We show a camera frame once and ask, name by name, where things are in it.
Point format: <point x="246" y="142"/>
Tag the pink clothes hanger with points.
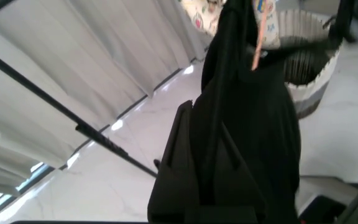
<point x="259" y="43"/>

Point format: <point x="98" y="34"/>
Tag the black clothes rack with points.
<point x="57" y="105"/>

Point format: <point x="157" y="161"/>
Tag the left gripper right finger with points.
<point x="235" y="186"/>

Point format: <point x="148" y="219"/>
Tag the black garment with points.
<point x="253" y="124"/>

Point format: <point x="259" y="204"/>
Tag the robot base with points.
<point x="337" y="202"/>

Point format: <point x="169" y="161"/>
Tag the cream printed garment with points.
<point x="207" y="15"/>

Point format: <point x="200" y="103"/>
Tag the window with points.
<point x="26" y="183"/>

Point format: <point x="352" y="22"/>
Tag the white laundry basket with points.
<point x="309" y="87"/>

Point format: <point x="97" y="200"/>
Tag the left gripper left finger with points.
<point x="176" y="174"/>

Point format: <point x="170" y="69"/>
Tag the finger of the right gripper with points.
<point x="300" y="47"/>

